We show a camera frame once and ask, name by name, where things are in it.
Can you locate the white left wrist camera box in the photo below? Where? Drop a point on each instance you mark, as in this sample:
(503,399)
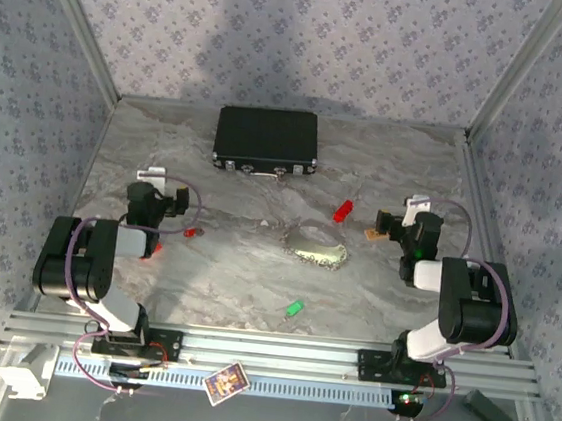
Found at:
(156,179)

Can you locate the orange key tag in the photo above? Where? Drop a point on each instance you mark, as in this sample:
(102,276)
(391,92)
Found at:
(373,235)

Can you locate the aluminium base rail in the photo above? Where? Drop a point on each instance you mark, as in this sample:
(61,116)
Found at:
(271,352)

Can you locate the metal keyring plate with rings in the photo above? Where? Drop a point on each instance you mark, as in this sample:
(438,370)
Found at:
(317,252)

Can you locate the black hard case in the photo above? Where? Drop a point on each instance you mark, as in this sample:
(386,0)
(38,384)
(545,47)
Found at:
(266,136)

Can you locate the small red key tag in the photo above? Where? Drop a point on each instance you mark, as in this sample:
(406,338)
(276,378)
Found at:
(189,233)

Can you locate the white plastic bracket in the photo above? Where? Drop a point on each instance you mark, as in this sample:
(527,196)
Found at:
(24,377)

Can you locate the black controller board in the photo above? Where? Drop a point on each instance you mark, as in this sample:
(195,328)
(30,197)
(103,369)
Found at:
(406,407)
(127,380)

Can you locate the green plastic key tag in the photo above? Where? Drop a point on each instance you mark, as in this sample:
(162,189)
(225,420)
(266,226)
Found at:
(295,308)

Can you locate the playing card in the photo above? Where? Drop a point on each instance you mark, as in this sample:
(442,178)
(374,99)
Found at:
(226,383)

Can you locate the red plastic key tag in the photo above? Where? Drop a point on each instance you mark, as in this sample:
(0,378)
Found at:
(157,249)
(342,212)

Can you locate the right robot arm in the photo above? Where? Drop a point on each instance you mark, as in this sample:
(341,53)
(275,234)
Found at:
(476,311)

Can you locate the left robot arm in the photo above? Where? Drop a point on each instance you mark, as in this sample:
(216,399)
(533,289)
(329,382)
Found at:
(74,269)

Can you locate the aluminium frame post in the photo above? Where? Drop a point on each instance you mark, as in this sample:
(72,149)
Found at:
(521,70)
(82,23)

